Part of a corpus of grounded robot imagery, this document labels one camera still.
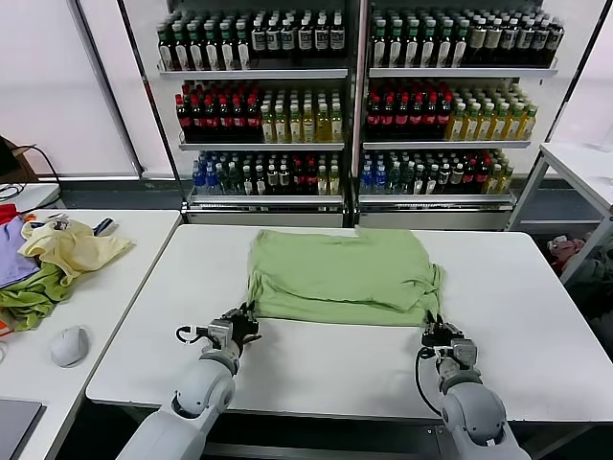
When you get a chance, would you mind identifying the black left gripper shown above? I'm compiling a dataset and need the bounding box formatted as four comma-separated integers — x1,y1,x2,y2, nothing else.
213,301,262,354

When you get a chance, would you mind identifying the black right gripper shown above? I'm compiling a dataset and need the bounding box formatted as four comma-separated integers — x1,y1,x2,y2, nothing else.
421,310,465,354

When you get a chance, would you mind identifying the light green polo shirt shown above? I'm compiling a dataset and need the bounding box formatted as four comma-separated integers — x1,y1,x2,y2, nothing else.
246,225,447,328

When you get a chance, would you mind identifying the metal drinks shelf unit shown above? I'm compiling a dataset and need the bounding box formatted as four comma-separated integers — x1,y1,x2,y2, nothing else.
356,0,564,231
117,0,359,229

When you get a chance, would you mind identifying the pink cloth pile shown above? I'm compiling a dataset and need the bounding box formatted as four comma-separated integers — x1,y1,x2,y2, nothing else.
547,234,591,274

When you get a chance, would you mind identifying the dark metal table crossbar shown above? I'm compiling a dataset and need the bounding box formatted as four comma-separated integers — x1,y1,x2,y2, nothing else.
205,421,449,460

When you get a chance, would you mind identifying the pale yellow shirt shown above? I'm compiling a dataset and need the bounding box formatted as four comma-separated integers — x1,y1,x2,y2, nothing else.
17,219,137,288

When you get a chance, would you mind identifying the white computer mouse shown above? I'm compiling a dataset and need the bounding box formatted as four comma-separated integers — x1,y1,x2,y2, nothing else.
51,325,91,369

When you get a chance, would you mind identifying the red cap cola bottle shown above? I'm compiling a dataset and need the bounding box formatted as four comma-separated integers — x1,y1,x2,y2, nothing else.
436,94,451,141
189,94,204,143
422,94,438,141
245,94,261,143
394,94,409,141
365,94,380,141
408,94,423,141
379,94,395,141
173,94,189,143
203,94,218,143
217,94,233,143
231,94,246,143

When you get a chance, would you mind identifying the crumpled green garment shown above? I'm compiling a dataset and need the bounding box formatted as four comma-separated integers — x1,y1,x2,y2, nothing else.
0,262,73,333

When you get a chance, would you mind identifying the purple garment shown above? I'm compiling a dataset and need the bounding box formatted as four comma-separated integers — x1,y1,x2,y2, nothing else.
0,218,42,290

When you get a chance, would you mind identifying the green cap dark juice bottle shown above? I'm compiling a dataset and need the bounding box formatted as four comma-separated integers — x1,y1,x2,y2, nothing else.
403,20,420,68
172,23,190,72
371,20,388,68
157,23,174,72
218,23,236,72
188,23,205,72
235,23,252,72
436,20,453,68
387,20,404,68
420,20,437,68
452,20,469,68
203,23,220,72

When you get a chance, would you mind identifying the brown cardboard box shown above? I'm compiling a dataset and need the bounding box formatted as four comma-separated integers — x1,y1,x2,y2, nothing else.
0,135,39,182

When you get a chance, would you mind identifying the white cap black tea bottle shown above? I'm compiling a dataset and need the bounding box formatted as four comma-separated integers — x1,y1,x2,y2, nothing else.
250,17,266,60
313,17,329,60
264,17,281,60
279,17,295,60
329,17,345,60
297,17,313,60

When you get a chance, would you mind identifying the beige label dark bottle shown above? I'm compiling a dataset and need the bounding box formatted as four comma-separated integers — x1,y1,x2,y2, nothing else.
485,17,502,66
469,17,487,66

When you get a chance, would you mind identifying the white cap dark drink bottle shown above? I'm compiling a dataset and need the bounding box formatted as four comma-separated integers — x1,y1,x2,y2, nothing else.
548,17,565,66
517,17,534,66
501,17,518,66
533,17,550,66

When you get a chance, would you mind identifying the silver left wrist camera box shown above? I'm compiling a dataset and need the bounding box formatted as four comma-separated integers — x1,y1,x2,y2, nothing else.
206,322,232,350

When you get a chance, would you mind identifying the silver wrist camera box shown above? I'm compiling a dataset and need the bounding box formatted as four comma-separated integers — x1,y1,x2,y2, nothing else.
448,337,479,369
206,322,232,350

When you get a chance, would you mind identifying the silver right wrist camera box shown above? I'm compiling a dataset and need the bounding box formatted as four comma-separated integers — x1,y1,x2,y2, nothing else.
448,337,479,369

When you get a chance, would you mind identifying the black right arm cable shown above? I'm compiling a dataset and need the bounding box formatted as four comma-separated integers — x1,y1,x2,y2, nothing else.
414,345,449,419

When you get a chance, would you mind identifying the white metal frame table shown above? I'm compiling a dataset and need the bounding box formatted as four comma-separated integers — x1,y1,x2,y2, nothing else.
506,142,613,285

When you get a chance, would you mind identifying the thick black cable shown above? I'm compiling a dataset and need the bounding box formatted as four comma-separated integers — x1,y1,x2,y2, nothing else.
28,145,62,186

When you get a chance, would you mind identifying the diagonal black white frame bar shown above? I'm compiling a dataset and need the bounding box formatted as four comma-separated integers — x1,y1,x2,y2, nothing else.
550,0,613,145
66,0,145,181

